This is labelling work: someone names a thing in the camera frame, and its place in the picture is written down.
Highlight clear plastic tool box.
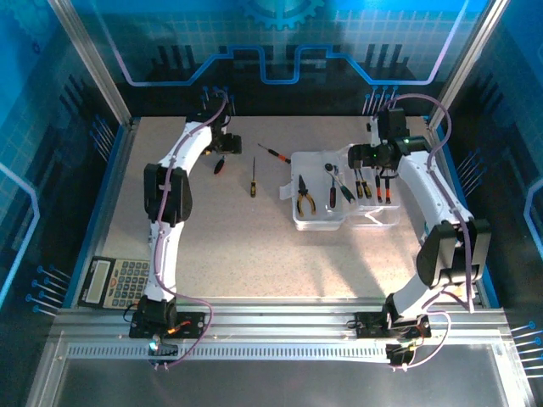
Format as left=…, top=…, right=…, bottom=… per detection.
left=278, top=148, right=402, bottom=232

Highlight aluminium side rail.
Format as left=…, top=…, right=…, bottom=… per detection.
left=426, top=118, right=487, bottom=306
left=70, top=118, right=139, bottom=309

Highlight aluminium frame post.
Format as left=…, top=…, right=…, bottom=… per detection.
left=426, top=0, right=512, bottom=128
left=46, top=0, right=132, bottom=126

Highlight black grey desk calculator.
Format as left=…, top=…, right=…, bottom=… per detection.
left=78, top=256, right=152, bottom=309

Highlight red handle ratchet wrench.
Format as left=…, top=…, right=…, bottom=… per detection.
left=324, top=163, right=339, bottom=209

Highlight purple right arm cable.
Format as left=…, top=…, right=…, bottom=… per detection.
left=372, top=92, right=476, bottom=372

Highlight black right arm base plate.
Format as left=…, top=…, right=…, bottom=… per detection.
left=355, top=311, right=432, bottom=340

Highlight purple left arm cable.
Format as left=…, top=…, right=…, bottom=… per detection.
left=148, top=91, right=216, bottom=371

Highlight aluminium base beam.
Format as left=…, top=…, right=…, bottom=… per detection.
left=50, top=296, right=510, bottom=344

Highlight slotted grey cable duct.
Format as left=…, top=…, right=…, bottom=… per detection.
left=66, top=345, right=394, bottom=360

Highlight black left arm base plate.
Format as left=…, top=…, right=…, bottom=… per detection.
left=129, top=311, right=205, bottom=340

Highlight grey metal plate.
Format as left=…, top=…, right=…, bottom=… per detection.
left=25, top=355, right=535, bottom=407

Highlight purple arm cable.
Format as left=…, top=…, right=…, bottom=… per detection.
left=372, top=92, right=476, bottom=372
left=148, top=91, right=216, bottom=371

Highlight yellow black handle pliers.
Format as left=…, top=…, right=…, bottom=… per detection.
left=295, top=174, right=317, bottom=217

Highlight small circuit board green light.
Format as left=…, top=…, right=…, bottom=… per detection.
left=147, top=337, right=179, bottom=358
left=385, top=342, right=416, bottom=366

